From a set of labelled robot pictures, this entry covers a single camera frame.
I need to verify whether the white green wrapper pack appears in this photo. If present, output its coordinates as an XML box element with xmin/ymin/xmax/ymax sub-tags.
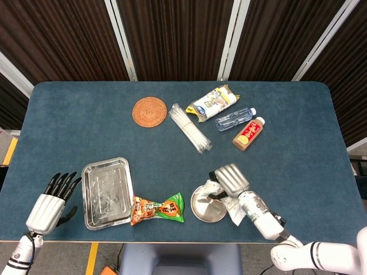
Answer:
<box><xmin>197</xmin><ymin>179</ymin><xmax>247</xmax><ymax>227</ymax></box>

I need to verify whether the brown drink bottle red label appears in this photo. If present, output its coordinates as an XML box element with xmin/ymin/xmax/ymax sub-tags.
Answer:
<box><xmin>232</xmin><ymin>116</ymin><xmax>266</xmax><ymax>152</ymax></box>

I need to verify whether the clear water bottle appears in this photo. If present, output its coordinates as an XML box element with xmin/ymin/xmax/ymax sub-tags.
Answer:
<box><xmin>215</xmin><ymin>107</ymin><xmax>257</xmax><ymax>132</ymax></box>

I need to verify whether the yellow white snack pack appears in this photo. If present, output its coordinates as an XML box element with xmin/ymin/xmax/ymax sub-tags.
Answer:
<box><xmin>185</xmin><ymin>84</ymin><xmax>240</xmax><ymax>123</ymax></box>

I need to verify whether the round woven rattan coaster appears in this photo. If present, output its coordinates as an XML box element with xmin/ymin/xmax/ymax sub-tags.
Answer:
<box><xmin>132</xmin><ymin>96</ymin><xmax>168</xmax><ymax>128</ymax></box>

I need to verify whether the dark folding screen white frame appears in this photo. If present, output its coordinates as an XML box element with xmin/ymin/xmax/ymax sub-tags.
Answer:
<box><xmin>0</xmin><ymin>0</ymin><xmax>367</xmax><ymax>150</ymax></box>

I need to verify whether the orange green snack bag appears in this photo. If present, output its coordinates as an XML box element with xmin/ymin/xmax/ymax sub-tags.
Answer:
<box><xmin>130</xmin><ymin>192</ymin><xmax>185</xmax><ymax>226</ymax></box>

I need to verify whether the black equipment beside table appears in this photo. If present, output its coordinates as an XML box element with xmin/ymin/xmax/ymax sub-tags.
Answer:
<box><xmin>348</xmin><ymin>154</ymin><xmax>367</xmax><ymax>177</ymax></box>

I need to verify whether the round steel plate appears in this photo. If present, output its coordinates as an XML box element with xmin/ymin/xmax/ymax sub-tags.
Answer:
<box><xmin>190</xmin><ymin>184</ymin><xmax>230</xmax><ymax>223</ymax></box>

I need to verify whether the rectangular steel tray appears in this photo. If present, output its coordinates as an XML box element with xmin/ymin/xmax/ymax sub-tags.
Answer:
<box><xmin>81</xmin><ymin>156</ymin><xmax>135</xmax><ymax>231</ymax></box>

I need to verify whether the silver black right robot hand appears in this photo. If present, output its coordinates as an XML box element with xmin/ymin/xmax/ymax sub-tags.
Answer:
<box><xmin>208</xmin><ymin>163</ymin><xmax>250</xmax><ymax>201</ymax></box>

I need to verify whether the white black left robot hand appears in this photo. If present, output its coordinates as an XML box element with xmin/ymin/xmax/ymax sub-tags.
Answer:
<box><xmin>25</xmin><ymin>171</ymin><xmax>83</xmax><ymax>236</ymax></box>

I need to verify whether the clear packet of straws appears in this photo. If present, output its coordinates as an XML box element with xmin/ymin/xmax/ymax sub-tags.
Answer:
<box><xmin>168</xmin><ymin>103</ymin><xmax>213</xmax><ymax>155</ymax></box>

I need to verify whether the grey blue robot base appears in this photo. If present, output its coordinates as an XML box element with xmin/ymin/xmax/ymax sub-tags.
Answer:
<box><xmin>119</xmin><ymin>243</ymin><xmax>244</xmax><ymax>275</ymax></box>

